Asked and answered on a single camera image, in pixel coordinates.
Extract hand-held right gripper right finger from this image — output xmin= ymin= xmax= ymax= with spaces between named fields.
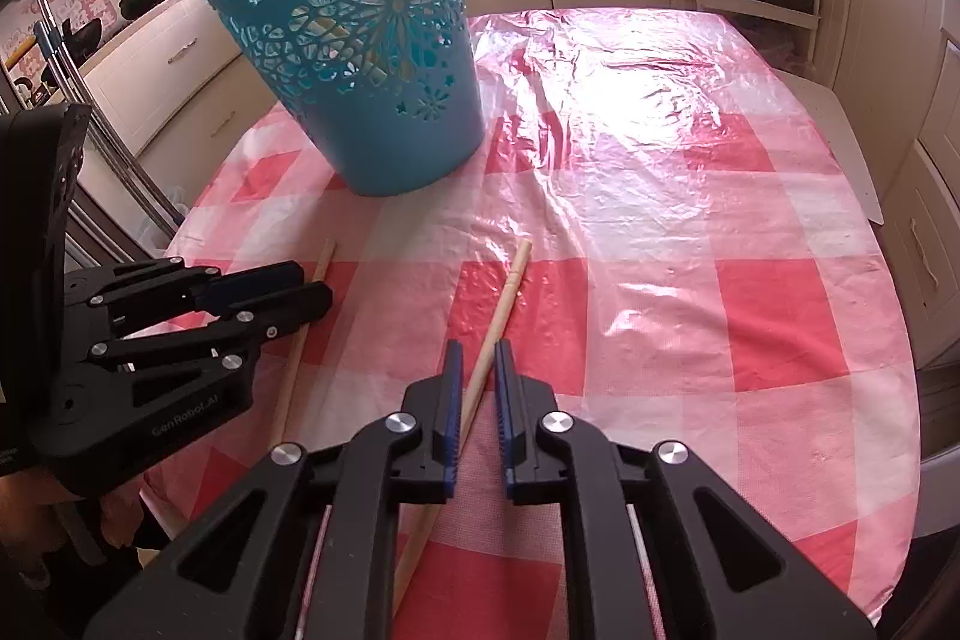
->
xmin=493 ymin=338 xmax=878 ymax=640

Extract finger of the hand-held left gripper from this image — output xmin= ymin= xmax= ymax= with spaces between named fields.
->
xmin=64 ymin=257 xmax=307 ymax=335
xmin=88 ymin=280 xmax=335 ymax=410

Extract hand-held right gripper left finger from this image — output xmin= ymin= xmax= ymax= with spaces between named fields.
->
xmin=82 ymin=338 xmax=466 ymax=640

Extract wooden chopstick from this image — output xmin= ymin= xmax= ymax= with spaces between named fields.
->
xmin=390 ymin=239 xmax=535 ymax=617
xmin=268 ymin=239 xmax=338 ymax=453

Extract blue perforated plastic basket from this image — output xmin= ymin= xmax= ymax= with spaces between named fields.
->
xmin=193 ymin=0 xmax=487 ymax=199

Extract red white checkered tablecloth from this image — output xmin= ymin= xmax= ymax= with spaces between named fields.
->
xmin=139 ymin=6 xmax=923 ymax=640

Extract cream kitchen base cabinets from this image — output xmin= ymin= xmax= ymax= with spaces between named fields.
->
xmin=75 ymin=0 xmax=676 ymax=161

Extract black wok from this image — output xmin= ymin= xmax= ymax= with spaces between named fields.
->
xmin=61 ymin=16 xmax=104 ymax=65

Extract cream drawer cabinet unit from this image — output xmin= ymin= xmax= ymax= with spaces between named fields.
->
xmin=821 ymin=0 xmax=960 ymax=367

